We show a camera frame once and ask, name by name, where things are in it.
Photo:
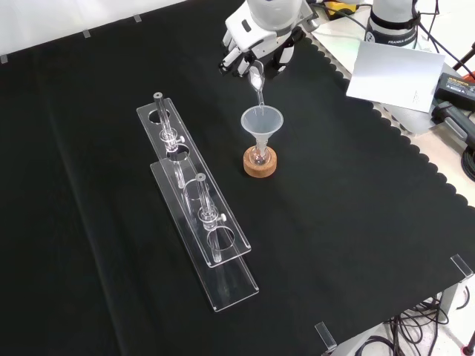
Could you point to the clear cloth clip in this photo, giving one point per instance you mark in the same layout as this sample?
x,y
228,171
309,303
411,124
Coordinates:
x,y
462,266
326,337

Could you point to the pale board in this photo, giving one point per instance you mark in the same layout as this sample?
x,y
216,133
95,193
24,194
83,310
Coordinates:
x,y
397,74

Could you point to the clear acrylic funnel stand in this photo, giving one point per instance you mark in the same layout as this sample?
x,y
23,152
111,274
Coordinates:
x,y
237,289

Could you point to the translucent plastic funnel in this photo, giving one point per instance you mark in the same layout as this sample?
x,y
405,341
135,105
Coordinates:
x,y
261,128

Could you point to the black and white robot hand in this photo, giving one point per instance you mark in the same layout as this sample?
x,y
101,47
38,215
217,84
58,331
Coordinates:
x,y
256,33

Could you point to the black power adapter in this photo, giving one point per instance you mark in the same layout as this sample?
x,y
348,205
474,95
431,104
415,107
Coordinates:
x,y
458,87

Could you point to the black bench cloth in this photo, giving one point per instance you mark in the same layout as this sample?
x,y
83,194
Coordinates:
x,y
334,222

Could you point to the yellow stop button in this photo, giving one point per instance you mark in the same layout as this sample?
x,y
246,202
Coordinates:
x,y
339,6

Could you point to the clear glass weighing funnel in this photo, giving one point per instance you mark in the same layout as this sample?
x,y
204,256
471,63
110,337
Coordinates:
x,y
256,79

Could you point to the glass round-bottom flask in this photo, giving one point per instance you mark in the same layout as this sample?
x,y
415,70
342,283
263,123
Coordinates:
x,y
259,157

